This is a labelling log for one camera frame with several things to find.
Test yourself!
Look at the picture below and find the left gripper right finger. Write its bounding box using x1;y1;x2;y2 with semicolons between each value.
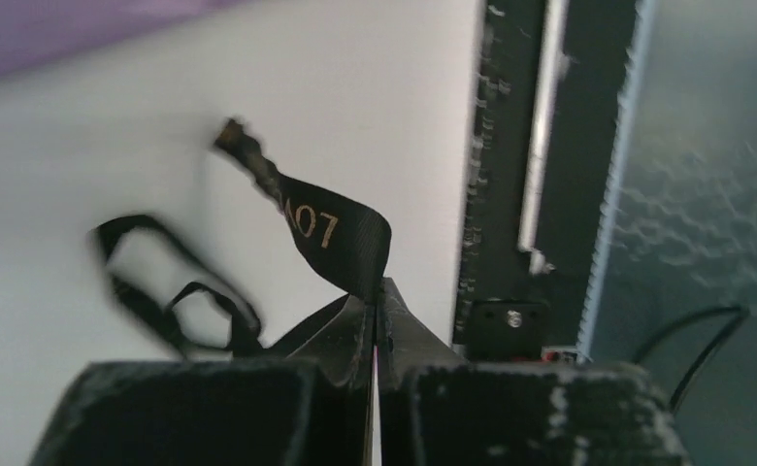
376;279;692;465

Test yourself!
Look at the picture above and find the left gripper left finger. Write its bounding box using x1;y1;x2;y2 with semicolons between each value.
30;297;376;465

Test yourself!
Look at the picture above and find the black strap loop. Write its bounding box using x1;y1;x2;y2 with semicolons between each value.
88;116;394;361

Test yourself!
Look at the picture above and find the pink purple wrapping paper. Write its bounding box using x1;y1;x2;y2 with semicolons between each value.
0;0;235;76

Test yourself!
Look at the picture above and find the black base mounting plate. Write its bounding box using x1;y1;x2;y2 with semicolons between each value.
451;1;637;361

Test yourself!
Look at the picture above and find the black cable at base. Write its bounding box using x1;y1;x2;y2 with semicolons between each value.
631;304;753;416

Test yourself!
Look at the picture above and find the white slotted cable duct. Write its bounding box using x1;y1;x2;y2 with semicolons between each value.
576;0;657;364

